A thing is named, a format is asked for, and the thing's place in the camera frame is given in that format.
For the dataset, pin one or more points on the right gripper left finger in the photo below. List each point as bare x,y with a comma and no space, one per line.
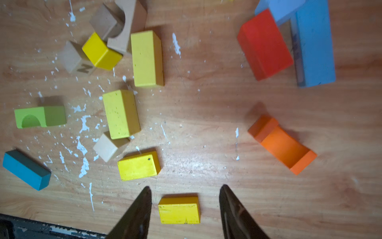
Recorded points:
134,224

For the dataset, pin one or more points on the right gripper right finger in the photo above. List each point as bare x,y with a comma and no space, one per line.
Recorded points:
237,223

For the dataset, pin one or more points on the yellow block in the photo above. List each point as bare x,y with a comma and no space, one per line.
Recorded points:
121,114
180,210
139,166
147,59

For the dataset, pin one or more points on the small yellow cube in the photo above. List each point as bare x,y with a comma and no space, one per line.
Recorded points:
99,54

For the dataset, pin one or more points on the natural wood cube lower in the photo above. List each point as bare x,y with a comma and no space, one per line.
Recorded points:
108,148

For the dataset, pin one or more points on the natural wood cube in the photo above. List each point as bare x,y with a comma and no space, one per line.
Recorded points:
75,60
108,148

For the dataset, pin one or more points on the orange arch block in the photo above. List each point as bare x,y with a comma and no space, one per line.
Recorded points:
294,155

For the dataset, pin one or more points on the teal flat block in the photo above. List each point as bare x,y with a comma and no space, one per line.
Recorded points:
26,169

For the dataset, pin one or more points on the green arch block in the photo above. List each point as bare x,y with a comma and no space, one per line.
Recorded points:
40,116

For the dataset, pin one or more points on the yellow tilted block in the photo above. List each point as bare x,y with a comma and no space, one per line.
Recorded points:
147,59

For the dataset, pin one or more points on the natural wood cube left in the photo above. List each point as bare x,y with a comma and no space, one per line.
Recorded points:
75,60

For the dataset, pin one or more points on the natural wood block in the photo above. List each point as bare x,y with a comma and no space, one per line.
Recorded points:
135,20

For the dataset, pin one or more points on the red block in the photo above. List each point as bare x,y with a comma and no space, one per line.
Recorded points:
263,46

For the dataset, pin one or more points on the light blue block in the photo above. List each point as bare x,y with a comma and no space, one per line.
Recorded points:
311,38

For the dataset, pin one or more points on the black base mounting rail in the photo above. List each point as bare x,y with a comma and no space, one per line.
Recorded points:
20,228

